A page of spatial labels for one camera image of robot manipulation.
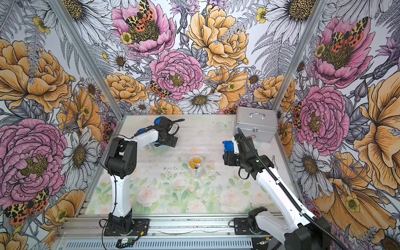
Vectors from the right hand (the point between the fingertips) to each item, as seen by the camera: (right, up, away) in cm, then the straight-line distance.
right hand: (229, 160), depth 80 cm
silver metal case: (+22, +19, +19) cm, 34 cm away
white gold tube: (-16, -2, +5) cm, 17 cm away
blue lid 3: (+4, +4, +29) cm, 29 cm away
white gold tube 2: (-19, -3, +3) cm, 20 cm away
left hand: (-37, +6, +24) cm, 45 cm away
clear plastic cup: (-17, -9, +8) cm, 20 cm away
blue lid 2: (-50, +15, +15) cm, 55 cm away
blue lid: (-36, +20, +7) cm, 42 cm away
